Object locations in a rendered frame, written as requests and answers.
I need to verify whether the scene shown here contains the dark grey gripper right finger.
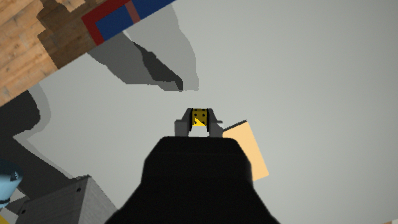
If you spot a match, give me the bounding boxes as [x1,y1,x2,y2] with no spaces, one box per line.
[206,108,224,137]

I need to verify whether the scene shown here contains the tan flat mat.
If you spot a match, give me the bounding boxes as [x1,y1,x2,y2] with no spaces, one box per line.
[223,121,269,181]

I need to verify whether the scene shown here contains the yellow die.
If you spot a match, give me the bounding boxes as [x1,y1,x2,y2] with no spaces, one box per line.
[192,108,207,126]

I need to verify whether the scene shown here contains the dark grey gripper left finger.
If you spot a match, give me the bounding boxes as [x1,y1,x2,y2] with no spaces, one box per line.
[174,108,193,137]

